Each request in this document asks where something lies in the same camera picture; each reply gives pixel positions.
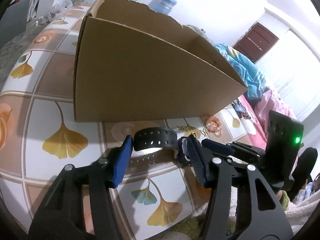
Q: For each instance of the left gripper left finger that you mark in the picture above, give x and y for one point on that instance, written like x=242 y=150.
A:
x=61 y=214

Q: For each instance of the person's black hair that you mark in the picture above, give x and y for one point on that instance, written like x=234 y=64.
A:
x=302 y=171

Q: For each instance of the pink floral blanket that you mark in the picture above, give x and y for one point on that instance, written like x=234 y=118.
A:
x=256 y=119

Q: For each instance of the ginkgo patterned bed sheet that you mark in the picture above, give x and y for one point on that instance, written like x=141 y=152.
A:
x=39 y=137

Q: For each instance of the white plastic bag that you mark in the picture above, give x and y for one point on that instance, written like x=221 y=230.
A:
x=58 y=9

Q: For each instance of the grey cabinet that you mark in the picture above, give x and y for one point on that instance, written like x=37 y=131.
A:
x=14 y=21

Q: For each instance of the blue water jug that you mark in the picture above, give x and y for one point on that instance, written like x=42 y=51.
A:
x=162 y=6

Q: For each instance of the brown cardboard box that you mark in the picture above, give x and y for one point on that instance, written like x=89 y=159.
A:
x=135 y=64

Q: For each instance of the brown wooden door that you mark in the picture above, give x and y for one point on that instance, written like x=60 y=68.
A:
x=256 y=42

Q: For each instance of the black smart watch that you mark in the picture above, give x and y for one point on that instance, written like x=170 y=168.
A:
x=156 y=148

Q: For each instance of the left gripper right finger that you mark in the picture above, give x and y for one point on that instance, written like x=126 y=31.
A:
x=242 y=204

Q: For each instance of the blue quilt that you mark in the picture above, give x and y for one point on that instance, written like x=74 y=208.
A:
x=246 y=69

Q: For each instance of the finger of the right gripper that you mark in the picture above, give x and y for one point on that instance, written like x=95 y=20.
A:
x=216 y=147

